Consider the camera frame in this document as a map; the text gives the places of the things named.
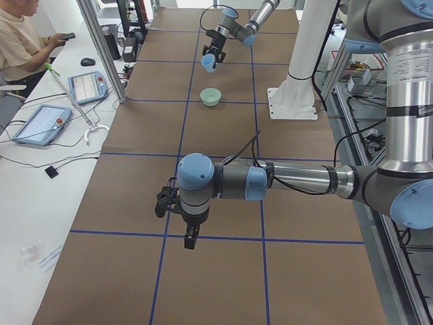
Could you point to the black computer mouse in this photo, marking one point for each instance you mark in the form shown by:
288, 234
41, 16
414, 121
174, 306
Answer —
87, 62

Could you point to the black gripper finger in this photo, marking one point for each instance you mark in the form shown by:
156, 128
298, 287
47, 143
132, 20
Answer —
219, 57
207, 50
191, 236

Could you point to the light green bowl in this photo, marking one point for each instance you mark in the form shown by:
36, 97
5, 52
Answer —
210, 96

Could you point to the teach pendant near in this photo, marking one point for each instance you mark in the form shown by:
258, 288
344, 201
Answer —
43, 125

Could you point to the aluminium frame post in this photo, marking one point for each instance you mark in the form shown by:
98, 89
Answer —
92, 23

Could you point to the black smartphone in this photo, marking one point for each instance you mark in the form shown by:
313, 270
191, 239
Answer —
67, 36

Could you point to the seated person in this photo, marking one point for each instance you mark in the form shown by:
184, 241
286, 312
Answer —
23, 52

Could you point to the clear plastic bag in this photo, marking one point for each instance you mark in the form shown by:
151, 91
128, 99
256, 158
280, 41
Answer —
30, 253

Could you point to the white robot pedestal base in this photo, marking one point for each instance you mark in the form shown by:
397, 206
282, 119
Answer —
294, 99

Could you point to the light blue cup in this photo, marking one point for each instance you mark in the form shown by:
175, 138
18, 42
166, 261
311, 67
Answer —
209, 62

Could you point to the black box device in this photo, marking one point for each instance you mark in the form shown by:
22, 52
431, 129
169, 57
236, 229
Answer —
130, 48

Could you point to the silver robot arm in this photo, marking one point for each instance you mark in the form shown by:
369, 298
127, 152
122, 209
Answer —
229, 28
401, 186

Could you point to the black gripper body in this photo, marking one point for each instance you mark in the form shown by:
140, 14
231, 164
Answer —
193, 220
219, 42

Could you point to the small black square pad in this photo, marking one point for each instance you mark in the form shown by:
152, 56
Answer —
51, 171

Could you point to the green handled grabber stick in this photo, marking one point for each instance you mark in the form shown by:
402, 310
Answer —
92, 126

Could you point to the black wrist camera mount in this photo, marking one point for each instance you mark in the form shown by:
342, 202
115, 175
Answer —
168, 199
213, 34

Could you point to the teach pendant far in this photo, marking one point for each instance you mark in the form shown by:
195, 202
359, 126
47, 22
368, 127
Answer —
88, 87

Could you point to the teach pendant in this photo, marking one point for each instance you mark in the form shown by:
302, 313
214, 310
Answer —
43, 125
88, 87

